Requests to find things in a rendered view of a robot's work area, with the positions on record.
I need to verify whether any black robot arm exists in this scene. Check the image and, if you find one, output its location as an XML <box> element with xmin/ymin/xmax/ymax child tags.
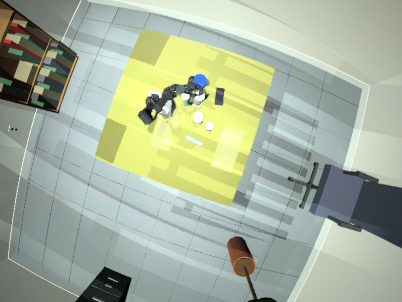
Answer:
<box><xmin>138</xmin><ymin>79</ymin><xmax>195</xmax><ymax>125</ymax></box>

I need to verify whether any white flat bar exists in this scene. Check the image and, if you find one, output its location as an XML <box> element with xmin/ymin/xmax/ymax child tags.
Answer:
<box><xmin>185</xmin><ymin>135</ymin><xmax>202</xmax><ymax>146</ymax></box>

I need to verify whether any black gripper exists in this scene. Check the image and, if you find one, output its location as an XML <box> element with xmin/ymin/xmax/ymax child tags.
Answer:
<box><xmin>187</xmin><ymin>76</ymin><xmax>202</xmax><ymax>105</ymax></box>

